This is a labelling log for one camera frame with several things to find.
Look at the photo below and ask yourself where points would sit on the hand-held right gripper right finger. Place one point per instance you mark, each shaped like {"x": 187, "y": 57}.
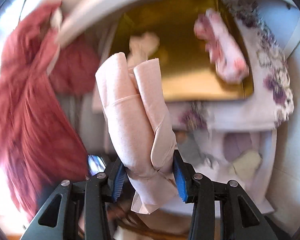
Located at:
{"x": 180, "y": 180}

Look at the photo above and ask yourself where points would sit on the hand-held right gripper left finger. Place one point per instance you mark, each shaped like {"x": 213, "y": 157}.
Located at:
{"x": 117, "y": 180}

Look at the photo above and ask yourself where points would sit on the pink cloth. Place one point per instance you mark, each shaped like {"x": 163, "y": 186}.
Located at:
{"x": 130, "y": 120}

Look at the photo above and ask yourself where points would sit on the purple knit hat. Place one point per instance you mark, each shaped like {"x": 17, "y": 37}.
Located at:
{"x": 237, "y": 147}

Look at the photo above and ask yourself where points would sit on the cream knit hat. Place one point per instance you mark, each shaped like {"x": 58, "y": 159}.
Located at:
{"x": 247, "y": 163}

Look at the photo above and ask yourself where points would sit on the amber plastic box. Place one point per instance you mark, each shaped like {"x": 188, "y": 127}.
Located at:
{"x": 180, "y": 75}

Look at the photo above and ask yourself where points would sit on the pink floral socks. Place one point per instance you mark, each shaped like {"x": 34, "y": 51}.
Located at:
{"x": 225, "y": 55}

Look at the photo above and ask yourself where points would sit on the red blanket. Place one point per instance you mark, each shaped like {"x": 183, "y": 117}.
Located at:
{"x": 22, "y": 120}

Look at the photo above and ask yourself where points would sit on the white purple floral cloth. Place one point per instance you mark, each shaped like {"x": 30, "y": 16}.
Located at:
{"x": 272, "y": 75}

